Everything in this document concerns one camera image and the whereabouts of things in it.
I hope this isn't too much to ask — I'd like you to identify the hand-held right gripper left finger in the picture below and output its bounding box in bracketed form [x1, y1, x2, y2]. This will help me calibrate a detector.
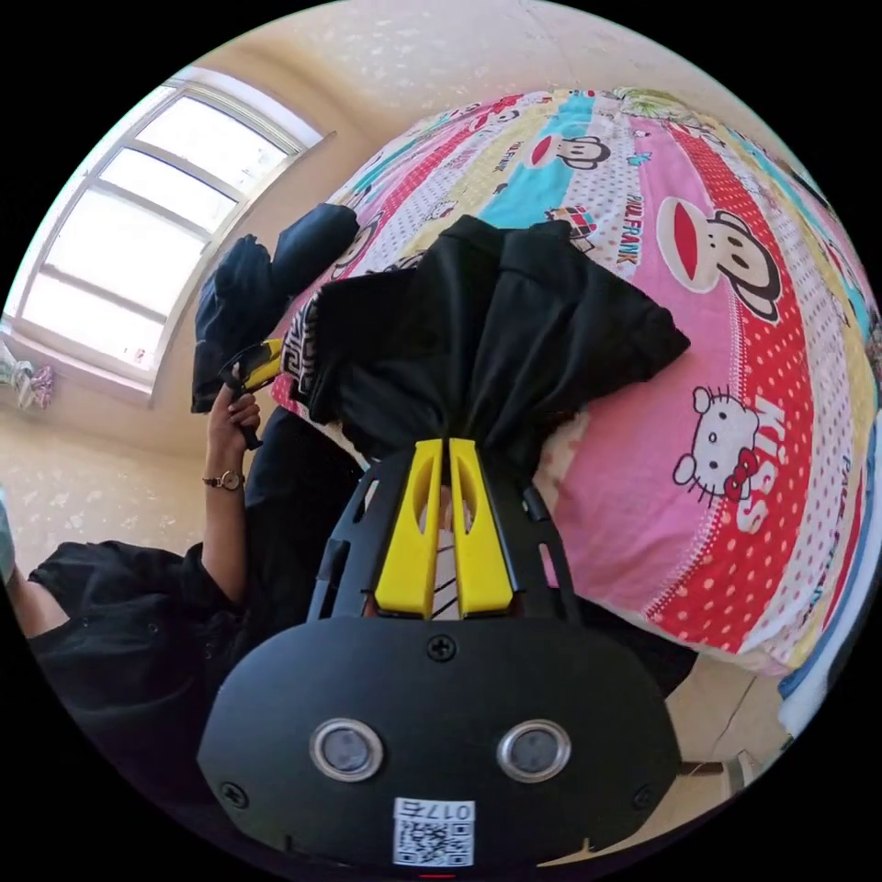
[374, 439, 444, 616]

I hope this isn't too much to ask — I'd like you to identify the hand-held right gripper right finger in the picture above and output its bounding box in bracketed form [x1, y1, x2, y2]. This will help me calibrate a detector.
[448, 437, 513, 618]

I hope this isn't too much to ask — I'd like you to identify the black turtleneck long sleeve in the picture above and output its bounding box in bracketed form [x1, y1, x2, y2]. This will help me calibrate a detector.
[288, 214, 693, 478]

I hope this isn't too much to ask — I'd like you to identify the person's left forearm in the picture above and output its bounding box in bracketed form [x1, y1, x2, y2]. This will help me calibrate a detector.
[199, 470, 252, 605]

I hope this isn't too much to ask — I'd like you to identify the person's left hand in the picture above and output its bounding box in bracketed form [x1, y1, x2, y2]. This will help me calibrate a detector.
[205, 390, 263, 478]

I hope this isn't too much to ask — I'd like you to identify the pile of clothes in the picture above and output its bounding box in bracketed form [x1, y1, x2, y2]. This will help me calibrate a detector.
[190, 203, 362, 415]

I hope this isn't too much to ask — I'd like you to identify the bed with cartoon print sheet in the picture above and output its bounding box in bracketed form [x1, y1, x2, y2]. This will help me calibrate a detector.
[272, 85, 882, 680]

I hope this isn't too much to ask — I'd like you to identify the window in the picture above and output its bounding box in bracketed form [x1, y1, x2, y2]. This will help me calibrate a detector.
[2, 73, 326, 404]

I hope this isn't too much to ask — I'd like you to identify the person's body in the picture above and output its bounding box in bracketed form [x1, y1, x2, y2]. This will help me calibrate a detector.
[10, 406, 370, 825]

